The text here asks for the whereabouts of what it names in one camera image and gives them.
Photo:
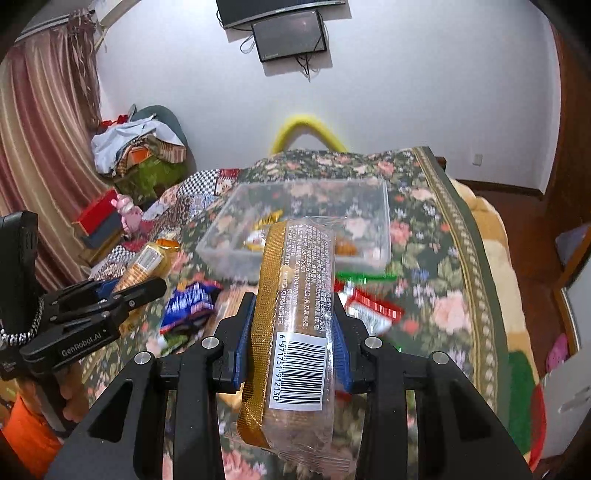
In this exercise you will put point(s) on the person's left hand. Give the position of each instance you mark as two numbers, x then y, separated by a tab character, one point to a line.
74	399

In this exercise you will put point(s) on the green snack packet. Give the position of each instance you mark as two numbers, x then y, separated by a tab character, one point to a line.
364	278

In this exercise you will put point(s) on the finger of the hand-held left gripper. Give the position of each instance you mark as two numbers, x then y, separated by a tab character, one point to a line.
102	287
138	293

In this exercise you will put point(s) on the red box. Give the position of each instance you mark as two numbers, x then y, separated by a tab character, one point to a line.
94	212

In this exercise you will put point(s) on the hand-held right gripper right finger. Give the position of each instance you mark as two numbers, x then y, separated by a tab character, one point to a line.
340	344

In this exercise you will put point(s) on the pile of clothes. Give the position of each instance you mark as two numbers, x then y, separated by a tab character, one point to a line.
134	152

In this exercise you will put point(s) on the small black monitor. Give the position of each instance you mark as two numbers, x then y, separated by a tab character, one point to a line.
288	37

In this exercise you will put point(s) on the white wall socket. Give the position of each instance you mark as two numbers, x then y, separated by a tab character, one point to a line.
478	160

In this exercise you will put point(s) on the white board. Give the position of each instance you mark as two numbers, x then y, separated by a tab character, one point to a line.
568	406

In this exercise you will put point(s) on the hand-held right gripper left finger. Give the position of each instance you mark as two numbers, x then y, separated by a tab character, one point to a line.
244	339

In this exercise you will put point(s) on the striped pink curtain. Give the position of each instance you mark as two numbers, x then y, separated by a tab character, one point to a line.
41	138

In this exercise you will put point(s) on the gold striped biscuit packet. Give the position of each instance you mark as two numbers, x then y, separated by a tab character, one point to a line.
145	263

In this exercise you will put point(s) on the pink plush toy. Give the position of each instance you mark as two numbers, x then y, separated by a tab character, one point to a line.
129	214

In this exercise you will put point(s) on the blue snack packet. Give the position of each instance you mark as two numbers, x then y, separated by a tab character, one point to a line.
191	302

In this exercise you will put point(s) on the small orange snack packet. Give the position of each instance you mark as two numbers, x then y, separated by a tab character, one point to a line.
346	247

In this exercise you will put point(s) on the small yellow snack packet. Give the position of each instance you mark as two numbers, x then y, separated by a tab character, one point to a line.
261	233

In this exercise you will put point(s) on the person's left forearm orange sleeve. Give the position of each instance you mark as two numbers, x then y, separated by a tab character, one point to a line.
25	429

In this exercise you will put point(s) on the red white snack packet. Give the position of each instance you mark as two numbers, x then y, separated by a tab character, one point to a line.
374	309

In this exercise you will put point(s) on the large black wall television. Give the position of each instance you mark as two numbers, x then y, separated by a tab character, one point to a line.
258	11

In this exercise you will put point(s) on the yellow foam hoop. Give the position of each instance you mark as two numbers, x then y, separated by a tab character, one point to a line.
302	122

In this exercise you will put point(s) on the clear gold-edged cracker packet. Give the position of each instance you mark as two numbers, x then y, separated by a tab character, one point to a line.
295	332

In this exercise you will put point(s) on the clear plastic container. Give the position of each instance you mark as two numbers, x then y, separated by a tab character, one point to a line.
304	217

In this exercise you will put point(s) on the checkered patchwork quilt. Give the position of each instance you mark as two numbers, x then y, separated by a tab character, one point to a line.
198	187

